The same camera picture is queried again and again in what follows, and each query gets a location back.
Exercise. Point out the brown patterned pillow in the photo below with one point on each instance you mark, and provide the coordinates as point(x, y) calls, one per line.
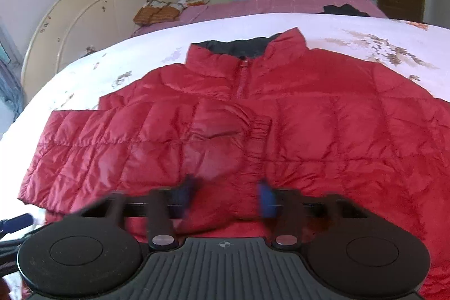
point(158, 13)

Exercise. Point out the pink bed sheet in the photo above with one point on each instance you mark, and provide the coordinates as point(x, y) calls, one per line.
point(281, 1)

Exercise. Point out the dark cloth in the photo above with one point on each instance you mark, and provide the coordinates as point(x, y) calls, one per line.
point(342, 10)

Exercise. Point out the red puffer jacket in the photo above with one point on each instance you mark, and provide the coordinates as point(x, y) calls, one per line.
point(316, 127)

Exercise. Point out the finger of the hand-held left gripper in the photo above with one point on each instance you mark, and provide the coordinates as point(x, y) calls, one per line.
point(16, 221)

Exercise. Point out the flat printed box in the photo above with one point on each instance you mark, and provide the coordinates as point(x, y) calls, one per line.
point(195, 0)

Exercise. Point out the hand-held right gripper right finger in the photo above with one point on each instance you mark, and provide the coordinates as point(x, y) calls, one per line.
point(267, 200)

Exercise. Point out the cream round headboard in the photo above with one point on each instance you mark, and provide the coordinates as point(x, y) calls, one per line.
point(88, 15)

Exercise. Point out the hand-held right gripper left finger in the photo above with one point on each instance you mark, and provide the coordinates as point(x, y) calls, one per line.
point(187, 196)

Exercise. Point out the grey blue curtain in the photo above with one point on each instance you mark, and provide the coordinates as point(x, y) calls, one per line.
point(8, 82)

